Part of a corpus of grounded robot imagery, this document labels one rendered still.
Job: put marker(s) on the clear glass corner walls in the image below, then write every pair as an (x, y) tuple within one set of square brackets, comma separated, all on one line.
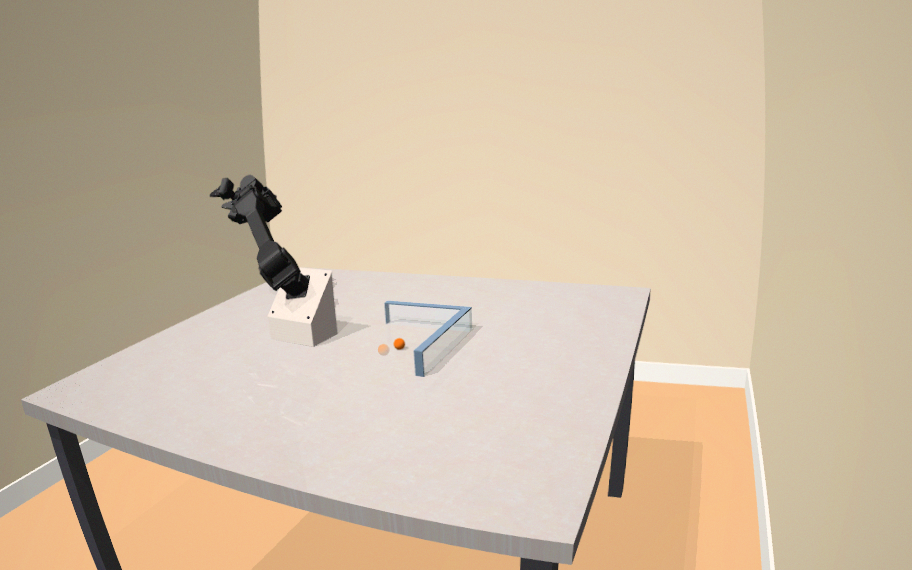
[(431, 318)]

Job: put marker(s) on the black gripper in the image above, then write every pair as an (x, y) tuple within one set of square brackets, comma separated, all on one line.
[(225, 191)]

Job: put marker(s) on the light blue l-shaped wall top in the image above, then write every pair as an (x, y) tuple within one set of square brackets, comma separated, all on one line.
[(418, 352)]

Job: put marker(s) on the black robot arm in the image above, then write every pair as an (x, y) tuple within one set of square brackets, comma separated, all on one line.
[(257, 205)]

